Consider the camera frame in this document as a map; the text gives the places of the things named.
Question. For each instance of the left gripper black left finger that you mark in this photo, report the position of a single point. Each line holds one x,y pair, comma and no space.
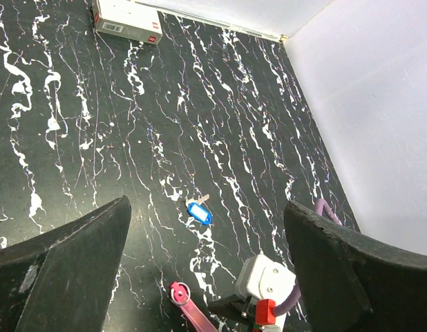
63,280

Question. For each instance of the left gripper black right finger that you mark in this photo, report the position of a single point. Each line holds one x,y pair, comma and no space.
351,282

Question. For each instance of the pink strap keyring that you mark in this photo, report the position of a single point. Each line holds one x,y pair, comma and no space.
180,295

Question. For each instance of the key with blue tag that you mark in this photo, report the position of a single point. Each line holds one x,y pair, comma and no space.
199,213

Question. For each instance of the white small cardboard box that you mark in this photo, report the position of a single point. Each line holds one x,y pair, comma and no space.
127,19

